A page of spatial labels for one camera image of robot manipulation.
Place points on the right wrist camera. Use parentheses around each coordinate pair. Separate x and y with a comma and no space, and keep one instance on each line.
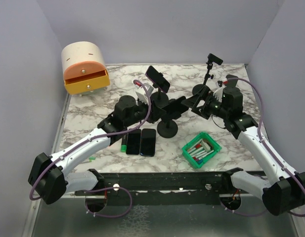
(218,93)

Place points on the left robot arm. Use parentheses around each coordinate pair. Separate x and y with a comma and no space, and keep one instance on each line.
(50,176)

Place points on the black phone stand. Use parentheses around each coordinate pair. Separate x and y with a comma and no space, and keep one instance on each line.
(160,97)
(212,59)
(167,127)

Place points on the markers in bin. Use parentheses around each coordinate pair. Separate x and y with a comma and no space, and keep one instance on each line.
(197,152)

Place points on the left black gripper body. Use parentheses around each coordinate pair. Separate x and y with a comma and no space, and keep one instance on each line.
(152,118)

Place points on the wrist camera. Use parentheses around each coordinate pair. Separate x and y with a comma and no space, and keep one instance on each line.
(218,93)
(141,94)

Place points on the white eraser in bin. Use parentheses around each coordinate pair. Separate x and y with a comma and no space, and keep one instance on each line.
(206,145)

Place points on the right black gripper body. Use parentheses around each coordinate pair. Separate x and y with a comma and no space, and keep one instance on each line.
(212,106)

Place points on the green plastic bin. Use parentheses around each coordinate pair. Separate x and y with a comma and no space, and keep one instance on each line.
(193,163)

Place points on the wood base phone stand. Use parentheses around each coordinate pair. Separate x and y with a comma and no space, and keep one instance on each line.
(231,81)

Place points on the black table front rail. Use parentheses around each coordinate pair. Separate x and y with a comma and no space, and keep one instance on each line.
(165,188)

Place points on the grey silver phone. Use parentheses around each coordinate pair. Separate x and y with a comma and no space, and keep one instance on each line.
(133,142)

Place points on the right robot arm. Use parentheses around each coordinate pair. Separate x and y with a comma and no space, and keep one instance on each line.
(261,148)

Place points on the orange drawer box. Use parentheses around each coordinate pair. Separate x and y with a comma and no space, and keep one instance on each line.
(84,69)

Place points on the green highlighter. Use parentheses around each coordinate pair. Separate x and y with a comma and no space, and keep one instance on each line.
(124,143)

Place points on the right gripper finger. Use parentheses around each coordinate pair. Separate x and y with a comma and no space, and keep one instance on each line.
(191,102)
(200,94)

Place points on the black phone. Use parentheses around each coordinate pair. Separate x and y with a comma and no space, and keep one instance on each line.
(148,142)

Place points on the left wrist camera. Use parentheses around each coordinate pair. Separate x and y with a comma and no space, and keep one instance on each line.
(141,94)

